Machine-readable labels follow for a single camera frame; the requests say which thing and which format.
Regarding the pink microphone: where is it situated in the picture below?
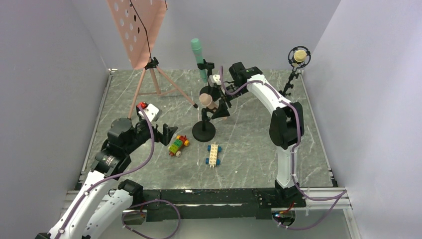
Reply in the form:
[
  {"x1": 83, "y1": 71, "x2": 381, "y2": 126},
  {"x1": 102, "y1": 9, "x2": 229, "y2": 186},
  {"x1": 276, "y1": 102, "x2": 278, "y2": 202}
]
[{"x1": 199, "y1": 94, "x2": 228, "y2": 119}]

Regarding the teal green microphone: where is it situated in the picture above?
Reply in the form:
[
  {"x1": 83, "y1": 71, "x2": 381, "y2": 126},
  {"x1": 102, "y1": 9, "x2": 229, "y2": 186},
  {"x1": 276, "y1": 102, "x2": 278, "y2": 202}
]
[{"x1": 191, "y1": 38, "x2": 208, "y2": 83}]

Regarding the black shock-mount tripod stand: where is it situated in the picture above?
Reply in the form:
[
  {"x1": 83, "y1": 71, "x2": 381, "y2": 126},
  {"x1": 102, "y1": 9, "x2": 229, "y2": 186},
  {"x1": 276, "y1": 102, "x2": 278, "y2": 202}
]
[{"x1": 279, "y1": 46, "x2": 312, "y2": 97}]

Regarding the yellow cream microphone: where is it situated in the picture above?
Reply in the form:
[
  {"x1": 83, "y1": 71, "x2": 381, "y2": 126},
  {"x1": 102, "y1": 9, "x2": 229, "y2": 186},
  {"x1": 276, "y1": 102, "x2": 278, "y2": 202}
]
[{"x1": 293, "y1": 49, "x2": 308, "y2": 63}]

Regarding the black round-base mic stand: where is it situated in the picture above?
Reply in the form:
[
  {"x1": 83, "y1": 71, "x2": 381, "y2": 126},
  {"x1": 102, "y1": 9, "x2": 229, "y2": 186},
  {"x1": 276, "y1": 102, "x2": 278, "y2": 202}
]
[{"x1": 204, "y1": 59, "x2": 214, "y2": 86}]

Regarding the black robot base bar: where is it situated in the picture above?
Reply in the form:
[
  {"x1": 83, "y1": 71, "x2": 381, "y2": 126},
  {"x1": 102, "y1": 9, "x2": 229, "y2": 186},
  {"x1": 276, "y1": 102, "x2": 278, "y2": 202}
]
[{"x1": 134, "y1": 188, "x2": 306, "y2": 222}]

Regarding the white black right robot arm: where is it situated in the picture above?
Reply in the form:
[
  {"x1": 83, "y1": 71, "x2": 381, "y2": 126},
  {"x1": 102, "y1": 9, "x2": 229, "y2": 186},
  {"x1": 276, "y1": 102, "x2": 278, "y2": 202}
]
[{"x1": 196, "y1": 62, "x2": 304, "y2": 199}]

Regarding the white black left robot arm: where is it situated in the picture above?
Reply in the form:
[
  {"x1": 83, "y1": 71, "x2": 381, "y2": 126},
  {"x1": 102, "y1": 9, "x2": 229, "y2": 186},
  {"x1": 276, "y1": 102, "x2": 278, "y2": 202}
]
[{"x1": 36, "y1": 102, "x2": 178, "y2": 239}]

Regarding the pink music stand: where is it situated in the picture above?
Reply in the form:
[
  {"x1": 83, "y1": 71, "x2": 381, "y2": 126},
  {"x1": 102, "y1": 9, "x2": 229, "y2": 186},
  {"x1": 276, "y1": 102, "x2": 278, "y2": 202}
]
[{"x1": 107, "y1": 0, "x2": 198, "y2": 119}]

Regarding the red green brick car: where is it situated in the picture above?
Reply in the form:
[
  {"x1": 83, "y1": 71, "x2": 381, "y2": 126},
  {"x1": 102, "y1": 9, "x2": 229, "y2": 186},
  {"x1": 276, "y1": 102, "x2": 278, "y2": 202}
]
[{"x1": 168, "y1": 135, "x2": 190, "y2": 157}]

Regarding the white blue brick car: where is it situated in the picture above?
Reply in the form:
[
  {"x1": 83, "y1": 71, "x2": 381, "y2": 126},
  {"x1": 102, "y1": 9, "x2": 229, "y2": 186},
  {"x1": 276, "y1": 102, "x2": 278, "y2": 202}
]
[{"x1": 206, "y1": 143, "x2": 222, "y2": 168}]

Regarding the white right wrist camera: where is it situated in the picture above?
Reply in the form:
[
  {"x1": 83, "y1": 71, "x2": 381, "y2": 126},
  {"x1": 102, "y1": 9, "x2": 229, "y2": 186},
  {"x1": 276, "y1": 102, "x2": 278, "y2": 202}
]
[{"x1": 208, "y1": 74, "x2": 222, "y2": 88}]

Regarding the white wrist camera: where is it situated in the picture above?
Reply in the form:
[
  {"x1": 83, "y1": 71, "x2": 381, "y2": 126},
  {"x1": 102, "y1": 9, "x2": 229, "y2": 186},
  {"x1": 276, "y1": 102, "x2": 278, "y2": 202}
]
[
  {"x1": 136, "y1": 102, "x2": 162, "y2": 122},
  {"x1": 208, "y1": 74, "x2": 222, "y2": 88}
]

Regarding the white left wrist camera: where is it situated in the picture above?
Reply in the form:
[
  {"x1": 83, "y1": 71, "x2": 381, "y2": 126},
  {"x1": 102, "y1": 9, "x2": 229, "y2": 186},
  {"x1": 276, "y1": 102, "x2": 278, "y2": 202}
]
[{"x1": 136, "y1": 102, "x2": 162, "y2": 122}]

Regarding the aluminium table edge rail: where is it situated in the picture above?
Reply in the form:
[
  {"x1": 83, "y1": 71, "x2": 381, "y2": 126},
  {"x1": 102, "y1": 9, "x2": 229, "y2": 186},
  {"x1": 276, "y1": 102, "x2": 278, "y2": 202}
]
[{"x1": 80, "y1": 68, "x2": 117, "y2": 176}]

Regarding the front aluminium rail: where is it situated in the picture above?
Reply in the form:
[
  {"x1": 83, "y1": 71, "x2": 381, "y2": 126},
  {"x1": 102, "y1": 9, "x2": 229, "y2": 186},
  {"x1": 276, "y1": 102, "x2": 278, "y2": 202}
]
[{"x1": 64, "y1": 187, "x2": 352, "y2": 215}]

